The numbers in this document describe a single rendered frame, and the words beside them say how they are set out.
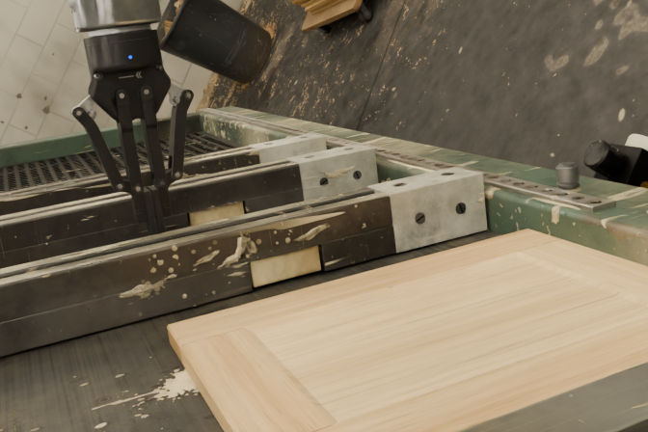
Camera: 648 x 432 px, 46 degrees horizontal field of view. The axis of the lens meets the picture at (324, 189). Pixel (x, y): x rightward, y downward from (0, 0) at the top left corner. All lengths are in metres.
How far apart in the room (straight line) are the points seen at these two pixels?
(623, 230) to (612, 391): 0.30
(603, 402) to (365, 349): 0.21
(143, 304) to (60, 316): 0.08
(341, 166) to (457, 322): 0.54
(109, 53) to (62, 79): 5.04
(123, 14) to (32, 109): 5.01
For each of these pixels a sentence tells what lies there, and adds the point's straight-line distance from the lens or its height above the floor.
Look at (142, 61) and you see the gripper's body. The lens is 0.81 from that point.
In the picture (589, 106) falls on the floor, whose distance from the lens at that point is 2.34.
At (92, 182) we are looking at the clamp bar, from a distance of 1.25.
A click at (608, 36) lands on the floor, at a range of 2.44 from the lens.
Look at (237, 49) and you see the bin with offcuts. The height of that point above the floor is 0.20.
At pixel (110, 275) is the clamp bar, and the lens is 0.79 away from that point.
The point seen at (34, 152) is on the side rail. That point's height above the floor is 1.27.
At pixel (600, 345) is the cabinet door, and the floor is 1.01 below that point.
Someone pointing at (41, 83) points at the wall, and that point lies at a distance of 5.82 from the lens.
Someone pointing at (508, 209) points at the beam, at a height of 0.90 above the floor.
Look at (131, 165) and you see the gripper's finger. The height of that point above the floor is 1.29.
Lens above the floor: 1.45
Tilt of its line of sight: 25 degrees down
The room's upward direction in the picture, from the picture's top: 65 degrees counter-clockwise
